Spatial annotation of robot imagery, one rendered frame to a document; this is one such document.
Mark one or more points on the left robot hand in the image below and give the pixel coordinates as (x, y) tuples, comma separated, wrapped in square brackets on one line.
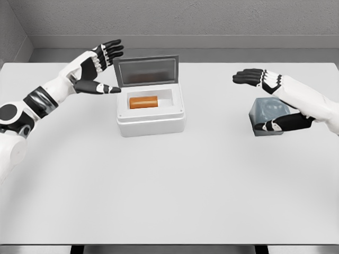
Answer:
[(86, 66)]

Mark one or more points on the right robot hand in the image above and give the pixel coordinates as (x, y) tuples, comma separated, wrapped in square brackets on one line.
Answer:
[(275, 84)]

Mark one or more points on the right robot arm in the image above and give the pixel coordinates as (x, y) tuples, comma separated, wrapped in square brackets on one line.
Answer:
[(315, 103)]

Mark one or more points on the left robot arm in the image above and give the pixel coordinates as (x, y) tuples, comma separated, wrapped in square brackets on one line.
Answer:
[(31, 105)]

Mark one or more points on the grey translucent cube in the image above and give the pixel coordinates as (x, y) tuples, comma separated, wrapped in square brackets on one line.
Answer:
[(266, 109)]

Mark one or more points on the orange cylinder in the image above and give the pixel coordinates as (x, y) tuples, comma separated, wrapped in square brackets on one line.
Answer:
[(143, 102)]

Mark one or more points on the white box with open lid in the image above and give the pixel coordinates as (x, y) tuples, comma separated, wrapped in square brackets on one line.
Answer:
[(151, 113)]

